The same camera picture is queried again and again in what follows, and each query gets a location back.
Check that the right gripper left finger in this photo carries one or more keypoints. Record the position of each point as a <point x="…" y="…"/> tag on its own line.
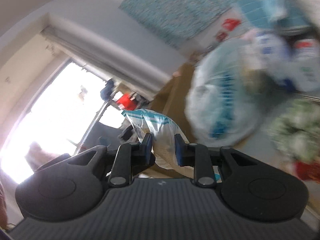
<point x="131" y="159"/>

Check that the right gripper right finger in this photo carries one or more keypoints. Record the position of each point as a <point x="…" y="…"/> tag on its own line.
<point x="198" y="157"/>

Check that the cotton swab zip bag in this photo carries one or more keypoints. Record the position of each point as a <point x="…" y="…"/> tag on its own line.
<point x="163" y="130"/>

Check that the blue checkered towel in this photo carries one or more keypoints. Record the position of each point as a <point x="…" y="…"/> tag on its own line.
<point x="280" y="16"/>

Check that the brown cardboard box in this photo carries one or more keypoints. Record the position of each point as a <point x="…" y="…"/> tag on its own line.
<point x="170" y="101"/>

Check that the white plastic shopping bag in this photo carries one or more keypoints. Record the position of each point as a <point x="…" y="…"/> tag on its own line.
<point x="218" y="107"/>

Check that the green floral scrunchie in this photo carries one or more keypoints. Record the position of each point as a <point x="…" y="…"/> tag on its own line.
<point x="296" y="132"/>

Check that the white window curtain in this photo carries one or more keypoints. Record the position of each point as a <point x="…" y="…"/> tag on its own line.
<point x="105" y="55"/>

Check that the red plastic bag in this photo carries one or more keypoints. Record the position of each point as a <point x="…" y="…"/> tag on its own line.
<point x="230" y="24"/>

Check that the small white plastic box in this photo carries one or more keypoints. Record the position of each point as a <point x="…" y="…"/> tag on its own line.
<point x="306" y="73"/>

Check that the floral teal wall cloth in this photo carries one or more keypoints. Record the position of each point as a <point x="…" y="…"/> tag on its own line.
<point x="175" y="21"/>

